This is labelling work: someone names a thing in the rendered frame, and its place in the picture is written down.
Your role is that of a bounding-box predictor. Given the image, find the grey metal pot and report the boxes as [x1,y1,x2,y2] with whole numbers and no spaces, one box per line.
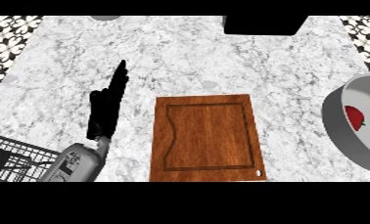
[321,73,370,172]

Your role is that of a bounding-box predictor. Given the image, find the black wire basket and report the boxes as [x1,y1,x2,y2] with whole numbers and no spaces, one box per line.
[0,135,63,183]

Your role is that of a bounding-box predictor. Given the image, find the grey round object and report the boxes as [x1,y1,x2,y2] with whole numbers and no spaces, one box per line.
[89,15,123,22]

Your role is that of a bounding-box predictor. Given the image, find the black box appliance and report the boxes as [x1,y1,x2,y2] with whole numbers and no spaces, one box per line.
[220,15,309,36]

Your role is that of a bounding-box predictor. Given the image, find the red tomato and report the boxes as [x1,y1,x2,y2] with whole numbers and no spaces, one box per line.
[343,105,367,132]

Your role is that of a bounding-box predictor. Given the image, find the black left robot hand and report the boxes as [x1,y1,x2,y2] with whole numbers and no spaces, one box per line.
[86,59,131,141]

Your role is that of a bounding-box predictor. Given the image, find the brown wooden cutting board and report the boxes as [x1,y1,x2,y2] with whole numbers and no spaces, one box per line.
[148,93,268,183]

